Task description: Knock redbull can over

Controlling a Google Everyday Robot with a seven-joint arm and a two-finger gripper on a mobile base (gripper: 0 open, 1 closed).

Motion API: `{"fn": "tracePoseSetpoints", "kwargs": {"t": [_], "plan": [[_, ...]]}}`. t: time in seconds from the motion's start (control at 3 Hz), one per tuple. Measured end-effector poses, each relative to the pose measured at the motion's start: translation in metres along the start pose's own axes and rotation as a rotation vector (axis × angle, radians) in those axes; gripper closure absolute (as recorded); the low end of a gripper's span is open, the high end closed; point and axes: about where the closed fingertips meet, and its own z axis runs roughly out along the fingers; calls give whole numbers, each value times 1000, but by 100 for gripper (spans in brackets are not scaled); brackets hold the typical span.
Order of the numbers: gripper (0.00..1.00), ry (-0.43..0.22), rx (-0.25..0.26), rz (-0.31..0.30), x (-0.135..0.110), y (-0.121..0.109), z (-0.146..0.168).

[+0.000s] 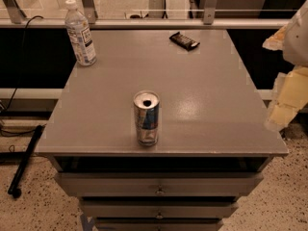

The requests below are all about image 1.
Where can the top grey drawer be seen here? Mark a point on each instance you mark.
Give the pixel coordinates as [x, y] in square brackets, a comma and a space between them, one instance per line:
[161, 185]

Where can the black snack bar wrapper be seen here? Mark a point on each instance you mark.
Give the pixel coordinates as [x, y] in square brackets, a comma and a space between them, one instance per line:
[184, 41]

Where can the grey drawer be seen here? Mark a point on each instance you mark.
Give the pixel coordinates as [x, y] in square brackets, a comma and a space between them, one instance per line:
[158, 208]
[158, 225]
[161, 185]

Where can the middle grey drawer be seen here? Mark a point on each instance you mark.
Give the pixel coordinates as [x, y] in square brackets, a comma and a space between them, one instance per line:
[158, 208]

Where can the bottom grey drawer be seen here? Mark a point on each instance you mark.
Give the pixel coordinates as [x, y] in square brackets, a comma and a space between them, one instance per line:
[158, 225]

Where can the clear plastic water bottle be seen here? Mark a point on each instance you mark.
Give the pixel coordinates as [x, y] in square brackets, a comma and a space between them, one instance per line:
[78, 30]

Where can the metal railing frame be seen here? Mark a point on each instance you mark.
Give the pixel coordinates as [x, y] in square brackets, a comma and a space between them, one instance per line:
[154, 14]

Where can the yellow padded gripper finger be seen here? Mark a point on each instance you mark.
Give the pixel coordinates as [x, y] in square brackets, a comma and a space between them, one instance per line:
[276, 41]
[289, 96]

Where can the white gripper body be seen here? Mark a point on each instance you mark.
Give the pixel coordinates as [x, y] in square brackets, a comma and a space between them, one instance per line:
[296, 41]

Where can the grey metal drawer cabinet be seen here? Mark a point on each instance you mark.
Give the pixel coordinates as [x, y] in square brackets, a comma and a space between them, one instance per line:
[211, 117]

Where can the black rod on floor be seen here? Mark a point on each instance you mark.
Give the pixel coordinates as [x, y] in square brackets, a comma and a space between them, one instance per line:
[14, 190]

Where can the silver blue redbull can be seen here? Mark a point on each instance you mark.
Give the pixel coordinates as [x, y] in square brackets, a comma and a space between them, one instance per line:
[146, 110]

